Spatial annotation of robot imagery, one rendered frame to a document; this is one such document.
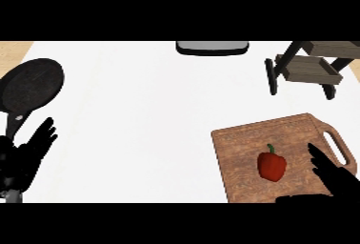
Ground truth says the black frying pan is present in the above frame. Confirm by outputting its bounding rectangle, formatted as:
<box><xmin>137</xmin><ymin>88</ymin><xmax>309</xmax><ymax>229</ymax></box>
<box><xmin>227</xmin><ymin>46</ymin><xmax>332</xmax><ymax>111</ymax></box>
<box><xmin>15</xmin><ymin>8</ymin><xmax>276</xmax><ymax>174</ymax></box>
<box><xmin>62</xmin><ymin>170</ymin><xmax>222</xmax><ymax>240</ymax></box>
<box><xmin>0</xmin><ymin>57</ymin><xmax>67</xmax><ymax>141</ymax></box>

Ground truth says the grey black-rimmed appliance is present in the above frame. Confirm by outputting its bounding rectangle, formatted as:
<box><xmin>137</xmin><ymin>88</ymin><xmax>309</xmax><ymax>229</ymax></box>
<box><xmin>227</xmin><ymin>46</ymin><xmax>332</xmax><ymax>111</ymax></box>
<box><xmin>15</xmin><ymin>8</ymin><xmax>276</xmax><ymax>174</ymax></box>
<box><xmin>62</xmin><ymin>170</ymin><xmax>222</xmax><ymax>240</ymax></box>
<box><xmin>174</xmin><ymin>40</ymin><xmax>251</xmax><ymax>57</ymax></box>

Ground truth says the red bell pepper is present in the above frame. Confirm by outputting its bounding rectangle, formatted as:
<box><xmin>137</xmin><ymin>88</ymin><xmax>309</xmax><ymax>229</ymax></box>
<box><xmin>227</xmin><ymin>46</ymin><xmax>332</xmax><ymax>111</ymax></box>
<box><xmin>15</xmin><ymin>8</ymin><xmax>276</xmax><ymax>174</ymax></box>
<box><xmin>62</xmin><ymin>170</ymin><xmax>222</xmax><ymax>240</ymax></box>
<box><xmin>256</xmin><ymin>143</ymin><xmax>288</xmax><ymax>183</ymax></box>

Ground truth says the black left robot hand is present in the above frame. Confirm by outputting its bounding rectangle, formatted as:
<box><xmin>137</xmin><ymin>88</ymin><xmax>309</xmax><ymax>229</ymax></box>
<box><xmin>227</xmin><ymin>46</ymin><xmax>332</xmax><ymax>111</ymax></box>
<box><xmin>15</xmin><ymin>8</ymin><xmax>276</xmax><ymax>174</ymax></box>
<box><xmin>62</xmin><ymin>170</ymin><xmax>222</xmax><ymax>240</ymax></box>
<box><xmin>0</xmin><ymin>116</ymin><xmax>59</xmax><ymax>193</ymax></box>

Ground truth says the brown wooden cutting board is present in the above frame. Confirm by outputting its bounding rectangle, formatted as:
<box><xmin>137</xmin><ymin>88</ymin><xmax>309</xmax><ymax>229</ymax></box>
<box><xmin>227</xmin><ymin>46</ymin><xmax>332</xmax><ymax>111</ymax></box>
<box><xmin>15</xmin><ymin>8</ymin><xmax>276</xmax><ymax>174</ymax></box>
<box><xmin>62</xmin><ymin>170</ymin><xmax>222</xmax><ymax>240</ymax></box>
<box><xmin>210</xmin><ymin>112</ymin><xmax>359</xmax><ymax>204</ymax></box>

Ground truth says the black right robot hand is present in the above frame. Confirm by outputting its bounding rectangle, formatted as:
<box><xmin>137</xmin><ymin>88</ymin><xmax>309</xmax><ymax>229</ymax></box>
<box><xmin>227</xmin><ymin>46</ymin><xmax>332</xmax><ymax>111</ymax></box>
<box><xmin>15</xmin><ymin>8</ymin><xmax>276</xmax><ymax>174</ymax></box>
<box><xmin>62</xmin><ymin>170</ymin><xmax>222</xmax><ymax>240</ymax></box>
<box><xmin>275</xmin><ymin>142</ymin><xmax>360</xmax><ymax>204</ymax></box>

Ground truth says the wooden tiered basket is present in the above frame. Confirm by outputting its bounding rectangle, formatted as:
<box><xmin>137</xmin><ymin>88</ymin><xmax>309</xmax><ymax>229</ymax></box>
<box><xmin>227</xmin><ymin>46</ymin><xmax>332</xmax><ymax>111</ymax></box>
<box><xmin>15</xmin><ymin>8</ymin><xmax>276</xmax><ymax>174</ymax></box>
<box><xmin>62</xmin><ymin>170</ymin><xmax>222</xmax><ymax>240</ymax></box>
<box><xmin>264</xmin><ymin>40</ymin><xmax>360</xmax><ymax>101</ymax></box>

